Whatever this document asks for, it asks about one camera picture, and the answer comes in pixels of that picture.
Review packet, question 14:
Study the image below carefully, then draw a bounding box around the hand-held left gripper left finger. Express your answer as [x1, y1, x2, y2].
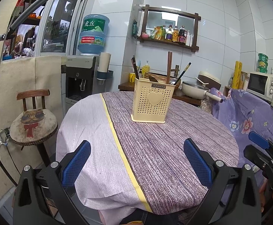
[13, 140, 91, 225]

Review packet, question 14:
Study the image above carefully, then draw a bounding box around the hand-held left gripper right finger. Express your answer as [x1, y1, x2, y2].
[183, 138, 262, 225]

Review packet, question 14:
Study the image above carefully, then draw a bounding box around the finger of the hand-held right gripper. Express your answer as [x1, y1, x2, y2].
[243, 144, 273, 170]
[249, 131, 271, 150]

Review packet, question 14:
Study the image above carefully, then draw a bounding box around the beige plastic utensil holder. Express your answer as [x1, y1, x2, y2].
[130, 77, 176, 124]

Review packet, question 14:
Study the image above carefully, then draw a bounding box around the dark wooden chopstick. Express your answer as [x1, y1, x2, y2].
[175, 62, 192, 85]

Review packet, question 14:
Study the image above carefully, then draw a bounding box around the wooden handled spoon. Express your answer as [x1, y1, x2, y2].
[146, 74, 160, 83]

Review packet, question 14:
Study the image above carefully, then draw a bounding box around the person's right hand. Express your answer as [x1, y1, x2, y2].
[259, 181, 273, 212]

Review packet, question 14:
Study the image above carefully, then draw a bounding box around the purple floral cloth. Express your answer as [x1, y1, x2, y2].
[211, 88, 273, 207]

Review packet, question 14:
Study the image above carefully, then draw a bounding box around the white microwave oven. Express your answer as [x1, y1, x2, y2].
[246, 71, 273, 110]

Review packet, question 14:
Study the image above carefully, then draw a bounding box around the cat print seat cushion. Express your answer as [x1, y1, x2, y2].
[10, 108, 58, 144]

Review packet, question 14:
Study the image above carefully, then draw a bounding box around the brown patterned cloth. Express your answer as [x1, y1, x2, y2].
[200, 98, 216, 116]

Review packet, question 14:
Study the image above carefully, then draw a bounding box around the yellow wrap roll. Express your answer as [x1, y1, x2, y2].
[232, 61, 243, 90]

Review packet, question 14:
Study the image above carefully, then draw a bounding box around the cream pan with lid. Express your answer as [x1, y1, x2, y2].
[182, 81, 224, 104]

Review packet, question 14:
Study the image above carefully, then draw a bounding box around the stack of green cans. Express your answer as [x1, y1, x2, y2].
[257, 53, 269, 74]

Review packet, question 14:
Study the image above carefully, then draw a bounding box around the brown and cream rice cooker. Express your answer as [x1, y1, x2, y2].
[198, 71, 222, 89]

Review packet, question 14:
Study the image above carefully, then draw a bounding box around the wooden chair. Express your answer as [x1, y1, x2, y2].
[9, 89, 59, 151]

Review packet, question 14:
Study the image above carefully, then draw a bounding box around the water dispenser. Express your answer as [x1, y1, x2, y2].
[61, 55, 100, 104]

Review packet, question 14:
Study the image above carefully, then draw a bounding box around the woven pattern wash basin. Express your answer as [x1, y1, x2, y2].
[143, 73, 182, 90]

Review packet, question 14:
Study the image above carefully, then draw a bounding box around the beige cardboard panel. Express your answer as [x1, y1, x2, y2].
[0, 5, 68, 188]

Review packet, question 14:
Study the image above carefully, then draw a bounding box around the blue water jug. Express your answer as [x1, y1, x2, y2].
[77, 14, 110, 56]

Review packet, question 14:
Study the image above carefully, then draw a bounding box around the dark soy sauce bottle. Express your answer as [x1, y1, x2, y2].
[177, 25, 187, 44]

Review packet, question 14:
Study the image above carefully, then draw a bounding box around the yellow seasoning packet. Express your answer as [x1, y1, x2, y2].
[151, 27, 163, 40]

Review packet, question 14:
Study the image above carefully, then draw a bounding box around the sliding glass window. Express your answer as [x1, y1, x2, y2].
[2, 0, 90, 63]

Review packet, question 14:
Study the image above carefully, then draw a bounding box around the white wall plug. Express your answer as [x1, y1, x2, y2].
[0, 129, 11, 146]

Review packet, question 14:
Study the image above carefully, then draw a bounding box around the blue wall holder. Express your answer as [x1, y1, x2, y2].
[97, 70, 114, 80]

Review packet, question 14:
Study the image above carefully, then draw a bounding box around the dark wooden wall shelf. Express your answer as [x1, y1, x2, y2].
[138, 4, 202, 51]

